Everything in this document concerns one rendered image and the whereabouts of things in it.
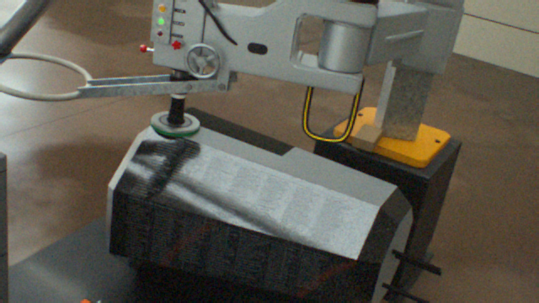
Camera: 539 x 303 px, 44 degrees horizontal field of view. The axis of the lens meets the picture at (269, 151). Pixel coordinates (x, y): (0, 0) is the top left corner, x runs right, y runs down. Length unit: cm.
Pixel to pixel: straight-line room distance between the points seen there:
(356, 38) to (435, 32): 59
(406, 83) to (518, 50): 530
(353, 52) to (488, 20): 596
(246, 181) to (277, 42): 58
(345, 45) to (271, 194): 67
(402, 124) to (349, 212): 85
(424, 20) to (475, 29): 550
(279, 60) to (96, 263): 142
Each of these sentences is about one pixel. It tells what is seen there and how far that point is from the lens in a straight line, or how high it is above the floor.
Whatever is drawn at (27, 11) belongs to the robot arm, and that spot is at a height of 131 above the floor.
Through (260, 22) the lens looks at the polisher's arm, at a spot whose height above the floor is 137.
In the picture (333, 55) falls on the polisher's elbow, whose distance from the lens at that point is 267.
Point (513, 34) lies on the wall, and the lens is 849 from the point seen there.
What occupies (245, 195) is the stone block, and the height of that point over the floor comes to 70.
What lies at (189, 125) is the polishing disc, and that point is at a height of 83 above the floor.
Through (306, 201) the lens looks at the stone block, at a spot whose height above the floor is 75.
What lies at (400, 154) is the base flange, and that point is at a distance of 321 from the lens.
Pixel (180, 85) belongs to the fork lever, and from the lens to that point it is 285.
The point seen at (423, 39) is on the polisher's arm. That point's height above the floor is 132.
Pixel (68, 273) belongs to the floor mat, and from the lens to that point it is 335.
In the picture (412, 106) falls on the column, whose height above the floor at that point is 96.
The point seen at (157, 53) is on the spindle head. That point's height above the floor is 116.
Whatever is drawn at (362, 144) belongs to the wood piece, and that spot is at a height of 81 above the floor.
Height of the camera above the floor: 202
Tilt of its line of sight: 25 degrees down
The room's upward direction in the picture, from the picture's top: 10 degrees clockwise
